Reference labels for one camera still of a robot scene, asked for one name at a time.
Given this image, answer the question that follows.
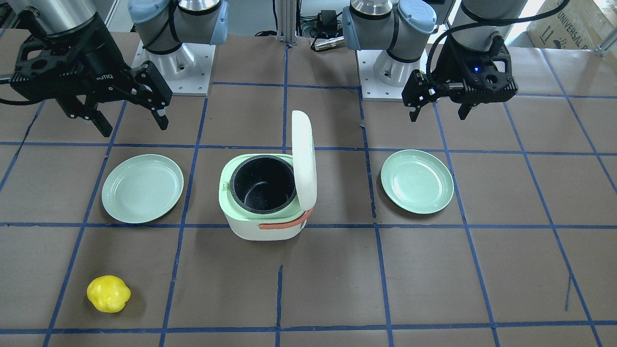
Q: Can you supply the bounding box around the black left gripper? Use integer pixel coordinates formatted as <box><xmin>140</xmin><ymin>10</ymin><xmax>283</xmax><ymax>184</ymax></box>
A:
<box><xmin>402</xmin><ymin>30</ymin><xmax>518</xmax><ymax>121</ymax></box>

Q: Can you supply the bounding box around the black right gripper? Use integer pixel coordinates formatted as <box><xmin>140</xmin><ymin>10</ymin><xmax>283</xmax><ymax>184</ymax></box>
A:
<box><xmin>10</xmin><ymin>13</ymin><xmax>173</xmax><ymax>138</ymax></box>

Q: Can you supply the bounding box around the white rice cooker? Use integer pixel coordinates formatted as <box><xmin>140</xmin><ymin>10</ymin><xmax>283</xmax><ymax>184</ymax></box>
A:
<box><xmin>218</xmin><ymin>110</ymin><xmax>317</xmax><ymax>241</ymax></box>

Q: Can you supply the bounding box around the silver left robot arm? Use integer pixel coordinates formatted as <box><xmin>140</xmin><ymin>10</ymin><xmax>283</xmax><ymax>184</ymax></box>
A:
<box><xmin>341</xmin><ymin>0</ymin><xmax>525</xmax><ymax>121</ymax></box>

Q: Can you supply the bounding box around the green plate near right arm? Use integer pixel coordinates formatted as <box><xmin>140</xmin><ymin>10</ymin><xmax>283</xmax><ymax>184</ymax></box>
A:
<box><xmin>101</xmin><ymin>154</ymin><xmax>184</xmax><ymax>224</ymax></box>

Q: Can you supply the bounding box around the green plate near left arm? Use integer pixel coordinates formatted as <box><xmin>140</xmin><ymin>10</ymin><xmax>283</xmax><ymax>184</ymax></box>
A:
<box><xmin>381</xmin><ymin>149</ymin><xmax>454</xmax><ymax>214</ymax></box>

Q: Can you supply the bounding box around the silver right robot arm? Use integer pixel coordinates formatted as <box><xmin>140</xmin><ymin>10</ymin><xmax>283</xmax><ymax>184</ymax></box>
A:
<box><xmin>1</xmin><ymin>0</ymin><xmax>229</xmax><ymax>137</ymax></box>

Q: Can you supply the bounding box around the cardboard box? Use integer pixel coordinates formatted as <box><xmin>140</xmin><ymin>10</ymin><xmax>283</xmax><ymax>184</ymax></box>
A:
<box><xmin>526</xmin><ymin>0</ymin><xmax>617</xmax><ymax>49</ymax></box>

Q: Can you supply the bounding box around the yellow toy pepper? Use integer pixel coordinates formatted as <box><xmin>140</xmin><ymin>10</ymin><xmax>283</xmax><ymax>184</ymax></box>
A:
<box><xmin>86</xmin><ymin>275</ymin><xmax>132</xmax><ymax>313</ymax></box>

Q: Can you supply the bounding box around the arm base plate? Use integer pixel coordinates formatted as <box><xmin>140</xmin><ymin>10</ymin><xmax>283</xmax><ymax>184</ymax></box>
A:
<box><xmin>356</xmin><ymin>49</ymin><xmax>428</xmax><ymax>102</ymax></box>
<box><xmin>132</xmin><ymin>42</ymin><xmax>217</xmax><ymax>96</ymax></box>

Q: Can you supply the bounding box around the aluminium frame post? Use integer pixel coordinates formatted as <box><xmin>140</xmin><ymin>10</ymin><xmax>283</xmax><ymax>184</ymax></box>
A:
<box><xmin>275</xmin><ymin>0</ymin><xmax>300</xmax><ymax>46</ymax></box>

